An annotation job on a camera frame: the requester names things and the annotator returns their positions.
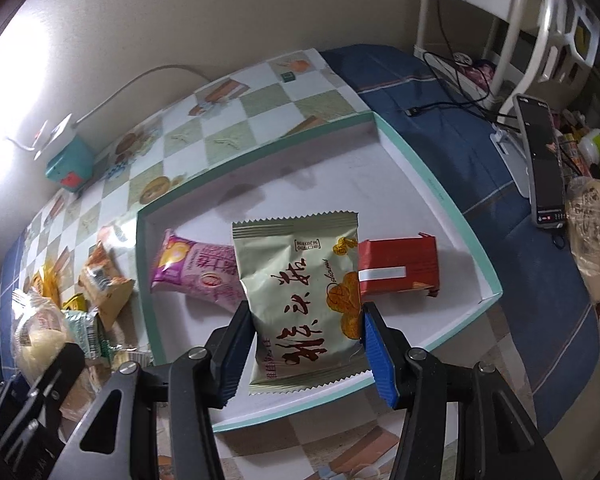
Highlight pink snack bag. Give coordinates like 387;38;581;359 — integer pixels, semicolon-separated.
150;230;246;312

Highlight beige chinese snack bag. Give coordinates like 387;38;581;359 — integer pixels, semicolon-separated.
232;211;368;394

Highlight black usb cable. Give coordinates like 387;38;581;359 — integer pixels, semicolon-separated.
404;0;522;134

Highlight teal toy box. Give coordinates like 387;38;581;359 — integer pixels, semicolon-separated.
45;136;94;193

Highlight yellow transparent cracker pack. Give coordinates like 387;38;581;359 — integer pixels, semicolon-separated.
30;263;61;308

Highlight white phone stand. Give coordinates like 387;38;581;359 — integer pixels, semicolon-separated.
490;127;530;198

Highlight orange beige cracker packet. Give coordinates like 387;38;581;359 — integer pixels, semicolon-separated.
78;242;134;330

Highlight round bun clear bag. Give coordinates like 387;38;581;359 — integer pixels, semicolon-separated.
12;288;96;422

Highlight yellow blue biscuit packet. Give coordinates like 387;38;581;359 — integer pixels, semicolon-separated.
62;292;88;312

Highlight white metal rack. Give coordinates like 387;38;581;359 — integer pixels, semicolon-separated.
414;0;600;120

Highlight crumpled plastic bag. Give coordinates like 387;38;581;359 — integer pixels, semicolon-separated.
566;177;600;304

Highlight white green jar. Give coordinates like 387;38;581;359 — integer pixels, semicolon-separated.
578;128;600;165

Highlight white power strip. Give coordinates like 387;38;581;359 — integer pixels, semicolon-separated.
32;114;76;160

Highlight white power cable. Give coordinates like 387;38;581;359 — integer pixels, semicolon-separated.
74;64;212;126

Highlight teal white cardboard box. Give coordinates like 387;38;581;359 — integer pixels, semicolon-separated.
135;110;504;435

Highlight checkered patterned tablecloth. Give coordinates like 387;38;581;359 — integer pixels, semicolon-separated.
1;50;533;479

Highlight black smartphone on stand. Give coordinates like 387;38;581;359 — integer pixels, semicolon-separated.
513;94;566;230

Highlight green white snack packet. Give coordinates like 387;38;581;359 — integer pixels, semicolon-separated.
64;310;110;364

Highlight red snack packet white label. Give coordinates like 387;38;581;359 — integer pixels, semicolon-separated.
358;233;440;297

